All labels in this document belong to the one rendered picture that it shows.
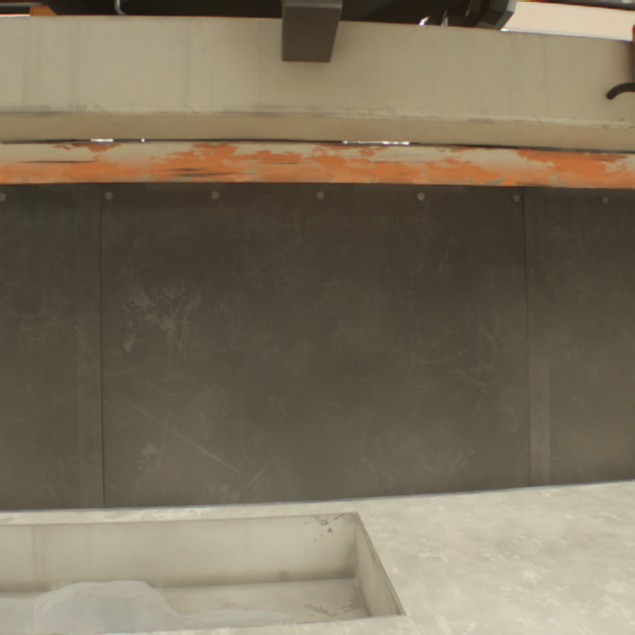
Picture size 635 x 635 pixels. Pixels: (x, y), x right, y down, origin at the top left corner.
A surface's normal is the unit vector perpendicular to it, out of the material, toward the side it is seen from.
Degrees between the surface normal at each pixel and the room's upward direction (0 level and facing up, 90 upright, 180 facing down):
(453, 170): 90
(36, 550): 90
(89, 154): 90
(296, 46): 180
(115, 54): 90
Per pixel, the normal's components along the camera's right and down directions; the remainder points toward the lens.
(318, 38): 0.02, 1.00
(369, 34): 0.09, -0.03
